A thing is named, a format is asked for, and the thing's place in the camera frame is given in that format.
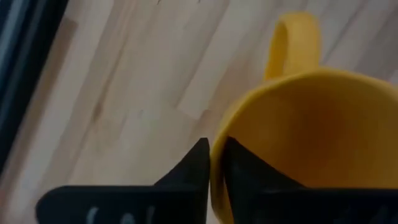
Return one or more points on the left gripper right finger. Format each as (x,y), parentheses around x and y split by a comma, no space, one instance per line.
(264,199)

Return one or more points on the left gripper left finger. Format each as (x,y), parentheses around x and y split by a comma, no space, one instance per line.
(186,199)

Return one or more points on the plain yellow mug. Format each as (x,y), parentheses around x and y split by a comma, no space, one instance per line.
(311,124)

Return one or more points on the black metal table frame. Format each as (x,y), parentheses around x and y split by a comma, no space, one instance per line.
(25,62)

